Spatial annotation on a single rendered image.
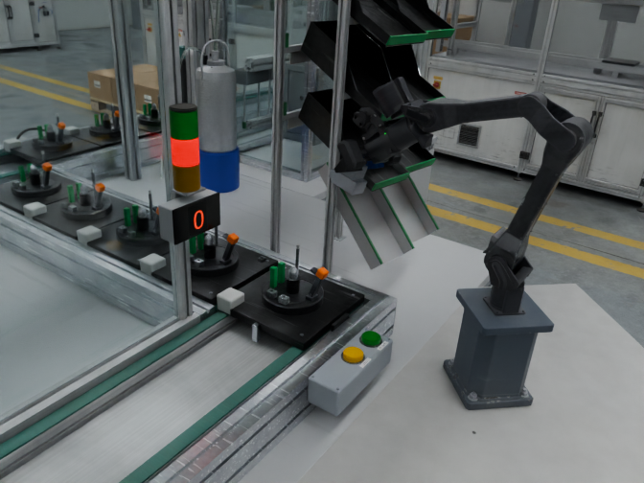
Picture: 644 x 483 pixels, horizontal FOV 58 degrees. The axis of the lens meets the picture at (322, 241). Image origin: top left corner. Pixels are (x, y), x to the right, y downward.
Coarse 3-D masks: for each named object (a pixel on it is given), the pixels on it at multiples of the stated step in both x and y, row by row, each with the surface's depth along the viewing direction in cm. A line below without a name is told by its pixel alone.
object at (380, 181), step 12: (312, 96) 139; (324, 96) 145; (312, 108) 140; (324, 108) 138; (348, 108) 149; (312, 120) 141; (324, 120) 139; (348, 120) 150; (324, 132) 140; (348, 132) 148; (360, 132) 148; (360, 144) 146; (384, 168) 143; (396, 168) 144; (372, 180) 133; (384, 180) 135; (396, 180) 139
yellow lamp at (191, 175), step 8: (176, 168) 107; (184, 168) 106; (192, 168) 107; (176, 176) 108; (184, 176) 107; (192, 176) 108; (176, 184) 108; (184, 184) 108; (192, 184) 108; (184, 192) 109
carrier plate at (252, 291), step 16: (304, 272) 143; (240, 288) 135; (256, 288) 135; (336, 288) 137; (240, 304) 129; (256, 304) 129; (336, 304) 131; (352, 304) 131; (256, 320) 124; (272, 320) 124; (288, 320) 124; (304, 320) 125; (320, 320) 125; (288, 336) 119; (304, 336) 119; (320, 336) 123
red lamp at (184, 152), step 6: (174, 144) 105; (180, 144) 104; (186, 144) 105; (192, 144) 105; (198, 144) 107; (174, 150) 105; (180, 150) 105; (186, 150) 105; (192, 150) 106; (198, 150) 107; (174, 156) 106; (180, 156) 106; (186, 156) 106; (192, 156) 106; (198, 156) 108; (174, 162) 107; (180, 162) 106; (186, 162) 106; (192, 162) 107; (198, 162) 108
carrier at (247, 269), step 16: (192, 240) 142; (208, 240) 141; (224, 240) 156; (192, 256) 140; (208, 256) 142; (240, 256) 149; (256, 256) 149; (192, 272) 139; (208, 272) 138; (224, 272) 140; (240, 272) 141; (256, 272) 142; (192, 288) 133; (208, 288) 134; (224, 288) 134
